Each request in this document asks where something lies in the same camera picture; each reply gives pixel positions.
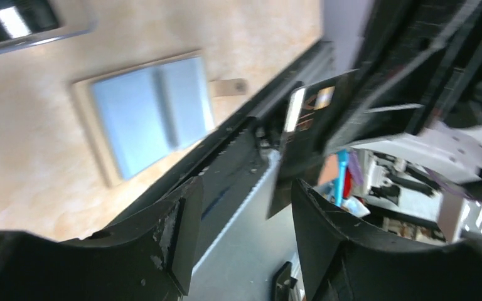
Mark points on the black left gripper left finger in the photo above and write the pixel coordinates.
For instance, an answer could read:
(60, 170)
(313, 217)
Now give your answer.
(148, 256)

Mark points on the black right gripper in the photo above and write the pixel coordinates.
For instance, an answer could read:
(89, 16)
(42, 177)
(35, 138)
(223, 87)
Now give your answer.
(421, 62)

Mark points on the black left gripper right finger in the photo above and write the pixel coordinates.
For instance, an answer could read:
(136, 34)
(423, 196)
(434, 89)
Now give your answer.
(343, 257)

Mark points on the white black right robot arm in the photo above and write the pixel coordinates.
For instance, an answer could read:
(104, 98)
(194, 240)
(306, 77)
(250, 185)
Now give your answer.
(454, 156)

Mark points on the beige leather card holder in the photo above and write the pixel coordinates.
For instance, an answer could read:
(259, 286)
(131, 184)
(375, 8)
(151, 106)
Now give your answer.
(86, 108)

